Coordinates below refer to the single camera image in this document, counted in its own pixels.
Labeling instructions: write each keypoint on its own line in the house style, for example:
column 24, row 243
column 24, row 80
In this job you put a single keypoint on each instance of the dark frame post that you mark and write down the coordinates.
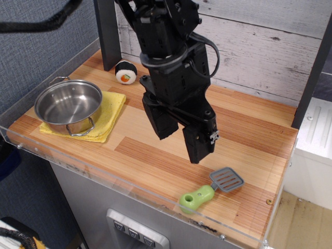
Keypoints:
column 108, row 33
column 317, row 68

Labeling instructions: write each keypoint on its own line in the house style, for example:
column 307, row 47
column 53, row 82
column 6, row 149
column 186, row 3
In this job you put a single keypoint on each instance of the stainless steel pot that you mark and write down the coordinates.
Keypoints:
column 69, row 106

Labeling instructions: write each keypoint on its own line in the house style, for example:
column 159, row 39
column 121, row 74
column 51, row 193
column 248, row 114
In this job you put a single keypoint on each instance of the dark left frame post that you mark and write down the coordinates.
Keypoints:
column 108, row 33

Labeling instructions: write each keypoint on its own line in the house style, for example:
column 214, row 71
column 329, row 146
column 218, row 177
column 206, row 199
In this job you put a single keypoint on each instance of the yellow folded cloth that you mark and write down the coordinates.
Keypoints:
column 111, row 106

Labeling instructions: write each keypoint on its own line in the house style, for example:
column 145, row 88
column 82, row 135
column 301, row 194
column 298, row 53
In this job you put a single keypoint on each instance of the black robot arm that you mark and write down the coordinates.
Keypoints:
column 163, row 27

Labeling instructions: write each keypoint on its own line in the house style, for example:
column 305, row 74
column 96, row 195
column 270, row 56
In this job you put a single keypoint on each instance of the green grey toy spatula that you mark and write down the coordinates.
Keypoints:
column 225, row 180

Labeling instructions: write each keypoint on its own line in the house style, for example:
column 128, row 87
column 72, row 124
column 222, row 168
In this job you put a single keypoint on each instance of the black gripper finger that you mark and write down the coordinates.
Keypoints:
column 163, row 124
column 198, row 143

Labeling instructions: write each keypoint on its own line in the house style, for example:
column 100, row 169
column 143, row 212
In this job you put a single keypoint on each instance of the yellow black object bottom left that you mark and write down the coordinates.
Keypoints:
column 26, row 241

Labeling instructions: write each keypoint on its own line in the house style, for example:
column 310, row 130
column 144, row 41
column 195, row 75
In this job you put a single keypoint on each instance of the plush sushi roll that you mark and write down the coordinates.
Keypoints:
column 125, row 72

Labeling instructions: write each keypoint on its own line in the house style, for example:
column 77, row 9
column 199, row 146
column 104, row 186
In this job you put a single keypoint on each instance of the grey cabinet with dispenser panel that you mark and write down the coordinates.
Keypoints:
column 110, row 219

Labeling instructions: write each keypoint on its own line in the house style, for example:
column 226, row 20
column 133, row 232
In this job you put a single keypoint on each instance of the dark right frame post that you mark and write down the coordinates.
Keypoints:
column 317, row 68

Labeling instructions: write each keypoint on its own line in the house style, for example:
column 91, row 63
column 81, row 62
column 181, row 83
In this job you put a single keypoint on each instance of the clear acrylic table guard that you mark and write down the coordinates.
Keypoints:
column 256, row 141

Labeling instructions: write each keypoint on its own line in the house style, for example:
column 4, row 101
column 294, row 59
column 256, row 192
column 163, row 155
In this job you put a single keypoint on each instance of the white ribbed side unit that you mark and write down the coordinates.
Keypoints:
column 309, row 174

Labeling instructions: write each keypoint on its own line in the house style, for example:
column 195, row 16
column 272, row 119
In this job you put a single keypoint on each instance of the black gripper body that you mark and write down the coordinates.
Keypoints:
column 179, row 83

